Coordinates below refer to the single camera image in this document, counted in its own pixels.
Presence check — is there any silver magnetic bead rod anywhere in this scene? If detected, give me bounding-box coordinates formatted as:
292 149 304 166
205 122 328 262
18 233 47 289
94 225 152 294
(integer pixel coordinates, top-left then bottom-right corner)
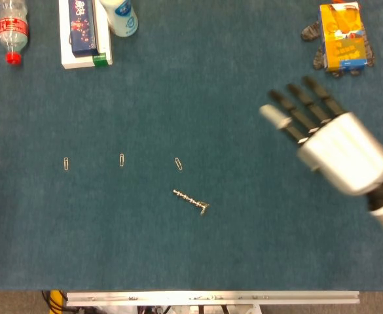
172 188 206 208

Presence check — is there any grey knitted glove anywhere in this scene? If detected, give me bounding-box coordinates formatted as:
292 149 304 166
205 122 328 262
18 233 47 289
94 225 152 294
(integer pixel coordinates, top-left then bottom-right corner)
301 0 376 79

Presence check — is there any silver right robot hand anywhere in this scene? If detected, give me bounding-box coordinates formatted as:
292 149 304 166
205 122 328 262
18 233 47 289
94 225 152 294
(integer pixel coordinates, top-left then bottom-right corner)
259 75 383 197

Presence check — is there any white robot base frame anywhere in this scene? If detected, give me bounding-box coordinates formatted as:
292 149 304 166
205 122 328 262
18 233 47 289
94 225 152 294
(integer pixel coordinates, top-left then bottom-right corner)
79 304 261 314

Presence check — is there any white flat box green corner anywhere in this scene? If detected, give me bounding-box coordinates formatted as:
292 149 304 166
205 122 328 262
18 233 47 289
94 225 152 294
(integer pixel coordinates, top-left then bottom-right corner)
59 0 114 70

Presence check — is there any yellow snack box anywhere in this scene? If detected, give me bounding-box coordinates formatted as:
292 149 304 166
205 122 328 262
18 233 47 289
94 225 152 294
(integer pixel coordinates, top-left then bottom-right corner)
318 1 368 73

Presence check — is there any aluminium profile rail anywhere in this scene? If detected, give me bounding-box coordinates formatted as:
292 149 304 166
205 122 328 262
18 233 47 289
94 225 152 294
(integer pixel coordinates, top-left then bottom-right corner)
65 290 360 307

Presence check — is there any white light-blue drink bottle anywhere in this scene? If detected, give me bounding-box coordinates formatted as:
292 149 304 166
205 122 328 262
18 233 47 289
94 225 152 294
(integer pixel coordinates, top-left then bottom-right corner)
99 0 139 38

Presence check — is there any teal felt table cover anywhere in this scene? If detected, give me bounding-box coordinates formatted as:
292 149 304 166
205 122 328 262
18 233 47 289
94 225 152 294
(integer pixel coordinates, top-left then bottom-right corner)
0 0 383 292

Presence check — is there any clear plastic bottle red cap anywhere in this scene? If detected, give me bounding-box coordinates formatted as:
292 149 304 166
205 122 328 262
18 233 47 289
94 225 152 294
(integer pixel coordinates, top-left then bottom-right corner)
0 0 30 65

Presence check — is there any dark blue printed carton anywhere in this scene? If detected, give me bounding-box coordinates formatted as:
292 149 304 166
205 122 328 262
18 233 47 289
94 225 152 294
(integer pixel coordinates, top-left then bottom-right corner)
67 0 101 58

